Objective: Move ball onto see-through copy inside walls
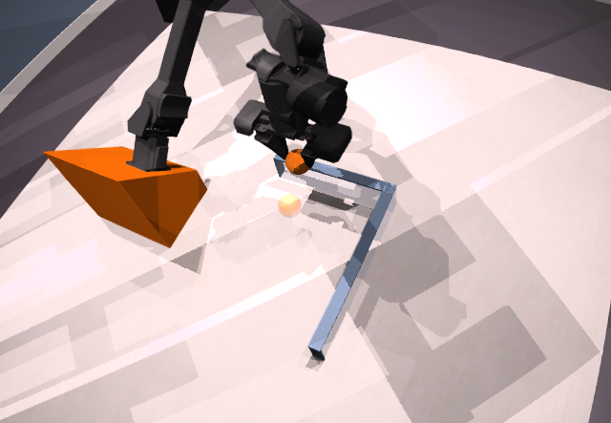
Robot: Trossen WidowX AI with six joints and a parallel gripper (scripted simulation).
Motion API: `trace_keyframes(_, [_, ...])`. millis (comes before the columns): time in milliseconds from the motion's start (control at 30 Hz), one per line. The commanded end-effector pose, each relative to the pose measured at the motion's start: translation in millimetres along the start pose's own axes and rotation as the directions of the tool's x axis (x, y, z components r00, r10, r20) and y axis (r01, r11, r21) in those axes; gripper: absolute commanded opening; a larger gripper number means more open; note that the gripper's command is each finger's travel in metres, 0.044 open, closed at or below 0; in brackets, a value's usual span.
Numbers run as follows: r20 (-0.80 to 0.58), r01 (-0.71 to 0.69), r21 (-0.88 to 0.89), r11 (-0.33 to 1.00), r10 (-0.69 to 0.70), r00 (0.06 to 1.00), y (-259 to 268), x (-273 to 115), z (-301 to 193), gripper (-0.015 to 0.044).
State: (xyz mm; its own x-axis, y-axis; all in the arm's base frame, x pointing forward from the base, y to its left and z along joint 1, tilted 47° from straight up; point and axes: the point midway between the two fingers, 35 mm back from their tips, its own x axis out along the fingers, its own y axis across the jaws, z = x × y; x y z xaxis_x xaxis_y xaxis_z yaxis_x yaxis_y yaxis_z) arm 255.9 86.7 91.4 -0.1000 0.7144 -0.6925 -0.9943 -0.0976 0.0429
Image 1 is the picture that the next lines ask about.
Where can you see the clear l-shaped low wall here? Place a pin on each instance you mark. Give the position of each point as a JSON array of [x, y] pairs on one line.
[[360, 251], [354, 192]]

